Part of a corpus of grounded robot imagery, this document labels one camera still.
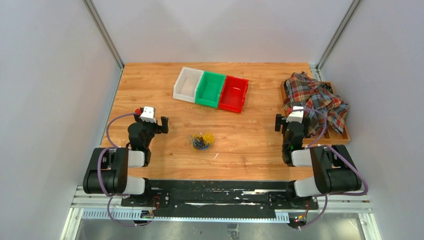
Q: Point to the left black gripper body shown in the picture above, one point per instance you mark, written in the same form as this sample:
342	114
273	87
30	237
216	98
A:
150	128

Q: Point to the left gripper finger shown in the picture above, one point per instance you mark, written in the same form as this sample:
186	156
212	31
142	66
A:
164	128
138	113

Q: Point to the white plastic bin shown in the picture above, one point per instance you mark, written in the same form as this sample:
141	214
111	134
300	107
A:
187	83

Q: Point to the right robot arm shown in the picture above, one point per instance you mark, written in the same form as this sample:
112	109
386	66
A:
333	169

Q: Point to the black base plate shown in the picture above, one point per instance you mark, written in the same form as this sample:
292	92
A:
214	191

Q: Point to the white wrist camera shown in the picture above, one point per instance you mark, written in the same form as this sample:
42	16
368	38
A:
148	114
295	114

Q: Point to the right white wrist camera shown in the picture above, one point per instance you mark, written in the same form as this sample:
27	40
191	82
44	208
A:
295	114

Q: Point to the red plastic bin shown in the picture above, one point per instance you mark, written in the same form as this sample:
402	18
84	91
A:
233	94

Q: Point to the wooden tray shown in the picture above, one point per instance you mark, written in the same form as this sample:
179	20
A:
330	137

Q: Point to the plaid cloth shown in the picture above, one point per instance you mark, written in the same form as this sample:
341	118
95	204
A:
310	93

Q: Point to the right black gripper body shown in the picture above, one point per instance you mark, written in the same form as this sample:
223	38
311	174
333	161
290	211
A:
285	140

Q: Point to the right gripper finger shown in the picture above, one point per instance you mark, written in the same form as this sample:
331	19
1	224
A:
308	125
280	123

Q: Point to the aluminium frame rail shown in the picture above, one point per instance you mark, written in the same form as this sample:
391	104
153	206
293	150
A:
253	207

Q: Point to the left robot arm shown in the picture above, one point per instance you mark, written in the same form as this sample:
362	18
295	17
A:
108	169

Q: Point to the green plastic bin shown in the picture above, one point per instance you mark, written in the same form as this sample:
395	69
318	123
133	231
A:
209	89

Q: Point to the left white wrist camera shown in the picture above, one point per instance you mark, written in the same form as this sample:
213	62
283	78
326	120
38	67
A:
148	114

